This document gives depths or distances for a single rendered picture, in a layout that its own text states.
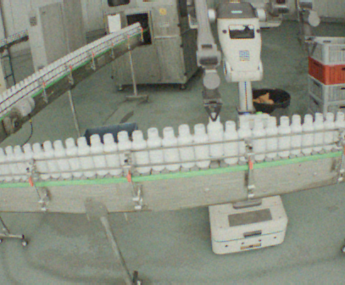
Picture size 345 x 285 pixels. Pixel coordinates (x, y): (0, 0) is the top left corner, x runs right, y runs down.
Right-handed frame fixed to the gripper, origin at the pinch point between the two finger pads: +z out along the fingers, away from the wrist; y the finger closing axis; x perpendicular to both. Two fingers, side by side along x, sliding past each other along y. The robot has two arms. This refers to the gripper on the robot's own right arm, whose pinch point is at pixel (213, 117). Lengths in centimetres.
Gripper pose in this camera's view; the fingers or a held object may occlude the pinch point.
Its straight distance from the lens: 127.4
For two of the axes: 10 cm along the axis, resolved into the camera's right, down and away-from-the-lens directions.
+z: 1.1, 8.9, 4.4
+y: -0.1, 4.4, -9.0
